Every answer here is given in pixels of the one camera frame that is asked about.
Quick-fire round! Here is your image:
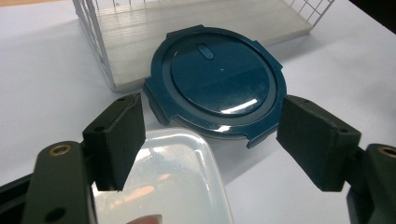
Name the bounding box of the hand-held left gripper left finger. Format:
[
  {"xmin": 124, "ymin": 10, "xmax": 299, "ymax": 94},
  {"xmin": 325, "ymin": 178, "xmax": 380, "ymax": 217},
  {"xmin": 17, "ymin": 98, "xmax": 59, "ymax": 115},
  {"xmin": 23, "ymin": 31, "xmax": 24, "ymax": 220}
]
[{"xmin": 81, "ymin": 92, "xmax": 147, "ymax": 192}]

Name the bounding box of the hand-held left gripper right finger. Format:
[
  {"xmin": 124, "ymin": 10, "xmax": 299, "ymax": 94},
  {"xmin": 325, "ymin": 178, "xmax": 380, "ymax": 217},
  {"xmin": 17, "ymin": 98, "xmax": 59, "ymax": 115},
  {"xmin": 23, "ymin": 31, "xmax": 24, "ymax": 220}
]
[{"xmin": 276, "ymin": 94, "xmax": 362, "ymax": 192}]

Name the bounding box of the white square plastic container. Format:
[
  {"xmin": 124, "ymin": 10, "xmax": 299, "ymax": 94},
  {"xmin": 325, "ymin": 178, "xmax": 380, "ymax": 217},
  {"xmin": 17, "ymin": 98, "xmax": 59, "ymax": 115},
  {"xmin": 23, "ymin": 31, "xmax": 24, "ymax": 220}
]
[{"xmin": 92, "ymin": 127, "xmax": 234, "ymax": 224}]

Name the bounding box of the white wire rack wooden base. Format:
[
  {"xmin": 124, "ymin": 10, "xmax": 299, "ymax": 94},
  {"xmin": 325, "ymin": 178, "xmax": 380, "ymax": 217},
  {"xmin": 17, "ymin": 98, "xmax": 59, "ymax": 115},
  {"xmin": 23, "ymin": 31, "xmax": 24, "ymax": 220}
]
[{"xmin": 72, "ymin": 0, "xmax": 336, "ymax": 93}]

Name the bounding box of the dark blue round lid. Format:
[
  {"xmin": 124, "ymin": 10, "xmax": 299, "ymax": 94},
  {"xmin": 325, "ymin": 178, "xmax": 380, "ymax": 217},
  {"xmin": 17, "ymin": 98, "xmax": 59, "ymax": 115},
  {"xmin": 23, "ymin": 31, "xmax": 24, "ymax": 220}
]
[{"xmin": 143, "ymin": 24, "xmax": 288, "ymax": 149}]

